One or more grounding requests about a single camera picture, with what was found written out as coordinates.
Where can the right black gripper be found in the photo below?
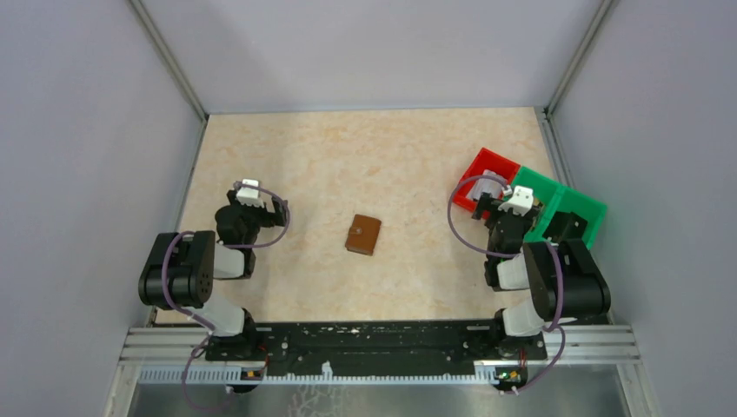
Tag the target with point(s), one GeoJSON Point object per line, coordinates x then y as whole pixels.
{"type": "Point", "coordinates": [488, 203]}

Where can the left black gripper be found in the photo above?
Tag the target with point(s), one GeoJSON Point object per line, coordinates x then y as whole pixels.
{"type": "Point", "coordinates": [276, 217]}

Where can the brown leather card holder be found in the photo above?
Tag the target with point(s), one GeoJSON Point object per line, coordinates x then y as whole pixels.
{"type": "Point", "coordinates": [363, 234]}

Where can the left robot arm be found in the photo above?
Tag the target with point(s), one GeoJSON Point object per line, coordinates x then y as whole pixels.
{"type": "Point", "coordinates": [182, 268]}

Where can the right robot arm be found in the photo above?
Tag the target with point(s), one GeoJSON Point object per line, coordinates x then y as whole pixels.
{"type": "Point", "coordinates": [558, 271]}

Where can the white cards in red bin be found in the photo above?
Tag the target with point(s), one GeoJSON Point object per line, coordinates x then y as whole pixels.
{"type": "Point", "coordinates": [490, 183]}

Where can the black card holder in bin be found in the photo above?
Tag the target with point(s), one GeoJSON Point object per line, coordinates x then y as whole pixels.
{"type": "Point", "coordinates": [565, 225]}

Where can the middle green plastic bin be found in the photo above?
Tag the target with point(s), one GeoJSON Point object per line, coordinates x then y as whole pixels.
{"type": "Point", "coordinates": [547, 192]}

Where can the green plastic bin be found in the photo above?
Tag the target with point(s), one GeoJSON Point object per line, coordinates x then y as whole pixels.
{"type": "Point", "coordinates": [547, 192]}
{"type": "Point", "coordinates": [587, 207]}

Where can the red plastic bin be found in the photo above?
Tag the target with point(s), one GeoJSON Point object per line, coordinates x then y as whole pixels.
{"type": "Point", "coordinates": [485, 159]}

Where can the right green plastic bin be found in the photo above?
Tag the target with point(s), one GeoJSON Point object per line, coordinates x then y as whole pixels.
{"type": "Point", "coordinates": [587, 207]}

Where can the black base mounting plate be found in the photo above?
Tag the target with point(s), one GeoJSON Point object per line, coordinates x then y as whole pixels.
{"type": "Point", "coordinates": [386, 348]}

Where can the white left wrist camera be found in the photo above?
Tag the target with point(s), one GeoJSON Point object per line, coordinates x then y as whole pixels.
{"type": "Point", "coordinates": [248, 193]}

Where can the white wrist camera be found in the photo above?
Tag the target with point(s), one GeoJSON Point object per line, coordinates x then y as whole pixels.
{"type": "Point", "coordinates": [248, 193]}
{"type": "Point", "coordinates": [520, 200]}

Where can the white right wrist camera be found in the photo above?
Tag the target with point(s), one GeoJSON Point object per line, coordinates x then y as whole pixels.
{"type": "Point", "coordinates": [520, 200]}

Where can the aluminium front frame rail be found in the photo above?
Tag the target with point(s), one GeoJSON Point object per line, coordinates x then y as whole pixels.
{"type": "Point", "coordinates": [582, 345]}

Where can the white slotted cable duct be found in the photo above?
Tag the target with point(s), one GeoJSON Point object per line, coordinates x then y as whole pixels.
{"type": "Point", "coordinates": [235, 375]}

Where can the right aluminium corner post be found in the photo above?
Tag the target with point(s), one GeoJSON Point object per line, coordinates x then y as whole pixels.
{"type": "Point", "coordinates": [603, 10]}

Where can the aluminium corner post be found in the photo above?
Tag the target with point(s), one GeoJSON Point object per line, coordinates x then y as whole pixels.
{"type": "Point", "coordinates": [167, 57]}
{"type": "Point", "coordinates": [603, 10]}

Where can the left aluminium corner post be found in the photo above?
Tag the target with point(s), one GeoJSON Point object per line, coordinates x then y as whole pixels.
{"type": "Point", "coordinates": [167, 57]}

